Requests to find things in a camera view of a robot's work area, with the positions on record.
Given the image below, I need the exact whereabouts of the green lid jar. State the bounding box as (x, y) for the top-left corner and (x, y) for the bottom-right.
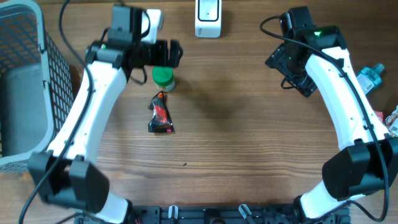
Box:
(152, 67), (175, 92)

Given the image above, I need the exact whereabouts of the red black snack pouch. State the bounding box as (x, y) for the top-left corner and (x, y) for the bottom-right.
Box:
(148, 91), (174, 133)

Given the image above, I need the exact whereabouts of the blue mouthwash bottle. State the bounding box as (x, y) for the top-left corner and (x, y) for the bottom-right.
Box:
(356, 63), (385, 95)

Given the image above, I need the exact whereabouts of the beige snack bag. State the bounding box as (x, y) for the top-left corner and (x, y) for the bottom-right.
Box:
(384, 106), (398, 137)

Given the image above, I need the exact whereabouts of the red tissue pack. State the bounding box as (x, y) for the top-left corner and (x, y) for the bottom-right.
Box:
(374, 111), (384, 123)

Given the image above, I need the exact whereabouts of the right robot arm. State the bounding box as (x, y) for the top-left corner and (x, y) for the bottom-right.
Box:
(266, 6), (397, 223)

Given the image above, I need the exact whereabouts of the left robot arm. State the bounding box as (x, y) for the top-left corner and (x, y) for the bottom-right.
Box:
(28, 40), (183, 223)

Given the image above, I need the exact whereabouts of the white barcode scanner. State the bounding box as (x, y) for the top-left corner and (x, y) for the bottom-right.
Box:
(195, 0), (222, 39)

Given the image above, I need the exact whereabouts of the grey plastic mesh basket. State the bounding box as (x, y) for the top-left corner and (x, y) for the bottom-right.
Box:
(1, 1), (74, 173)

